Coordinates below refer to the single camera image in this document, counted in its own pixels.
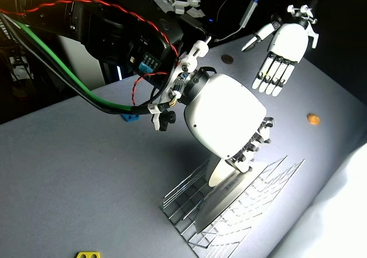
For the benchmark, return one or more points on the white plate with black rim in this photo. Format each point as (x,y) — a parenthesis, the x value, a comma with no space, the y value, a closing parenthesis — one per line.
(218,175)
(229,203)

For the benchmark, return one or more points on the spare white robot hand parts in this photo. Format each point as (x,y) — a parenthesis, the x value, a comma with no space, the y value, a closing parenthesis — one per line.
(180,0)

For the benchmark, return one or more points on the brown round disc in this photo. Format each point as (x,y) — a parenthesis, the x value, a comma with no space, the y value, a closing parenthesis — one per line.
(227,59)

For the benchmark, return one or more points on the orange toy croissant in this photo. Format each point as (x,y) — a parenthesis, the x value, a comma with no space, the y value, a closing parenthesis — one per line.
(313,119)

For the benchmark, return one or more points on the blue pentagon block with holes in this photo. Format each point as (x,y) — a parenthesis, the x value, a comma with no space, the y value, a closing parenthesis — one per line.
(130,118)

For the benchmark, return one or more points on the grey table cloth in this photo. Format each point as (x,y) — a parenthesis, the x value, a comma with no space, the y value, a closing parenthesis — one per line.
(86,169)

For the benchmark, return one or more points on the white backdrop sheet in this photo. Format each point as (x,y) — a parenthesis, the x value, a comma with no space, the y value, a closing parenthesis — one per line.
(338,212)

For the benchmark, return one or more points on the yellow block with holes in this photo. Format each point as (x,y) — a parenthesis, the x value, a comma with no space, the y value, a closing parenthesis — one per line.
(83,255)

